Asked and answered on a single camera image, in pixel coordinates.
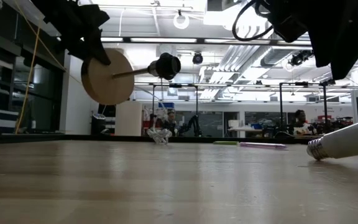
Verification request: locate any black ceiling camera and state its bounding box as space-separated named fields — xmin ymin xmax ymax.
xmin=191 ymin=52 xmax=204 ymax=65
xmin=288 ymin=49 xmax=316 ymax=67

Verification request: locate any black aluminium table frame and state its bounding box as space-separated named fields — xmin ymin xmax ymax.
xmin=0 ymin=133 xmax=358 ymax=146

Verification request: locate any background black frame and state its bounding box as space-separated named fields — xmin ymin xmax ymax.
xmin=152 ymin=82 xmax=199 ymax=138
xmin=279 ymin=81 xmax=329 ymax=135

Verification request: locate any purple pen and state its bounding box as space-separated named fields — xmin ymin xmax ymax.
xmin=239 ymin=141 xmax=288 ymax=150

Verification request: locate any yellow cable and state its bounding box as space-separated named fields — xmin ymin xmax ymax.
xmin=13 ymin=0 xmax=68 ymax=134

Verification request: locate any long ceiling light strip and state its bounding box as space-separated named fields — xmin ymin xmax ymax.
xmin=99 ymin=37 xmax=313 ymax=45

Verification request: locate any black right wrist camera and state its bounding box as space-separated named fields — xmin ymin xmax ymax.
xmin=267 ymin=9 xmax=308 ymax=44

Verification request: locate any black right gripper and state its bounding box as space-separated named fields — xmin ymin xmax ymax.
xmin=290 ymin=0 xmax=358 ymax=81

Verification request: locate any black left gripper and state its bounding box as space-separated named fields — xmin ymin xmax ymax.
xmin=31 ymin=0 xmax=112 ymax=67

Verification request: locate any white lightbulb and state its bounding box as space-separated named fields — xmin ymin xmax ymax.
xmin=306 ymin=99 xmax=358 ymax=161

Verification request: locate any clear bundled lamp cord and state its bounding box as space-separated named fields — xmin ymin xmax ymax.
xmin=134 ymin=85 xmax=174 ymax=146

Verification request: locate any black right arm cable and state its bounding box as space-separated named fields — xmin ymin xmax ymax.
xmin=231 ymin=0 xmax=275 ymax=42

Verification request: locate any wooden base lamp with socket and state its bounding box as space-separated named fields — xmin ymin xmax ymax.
xmin=80 ymin=47 xmax=182 ymax=106

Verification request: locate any person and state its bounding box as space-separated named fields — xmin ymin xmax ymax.
xmin=163 ymin=110 xmax=179 ymax=137
xmin=290 ymin=109 xmax=314 ymax=136

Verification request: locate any white hanging ring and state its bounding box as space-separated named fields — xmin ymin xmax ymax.
xmin=172 ymin=11 xmax=191 ymax=30

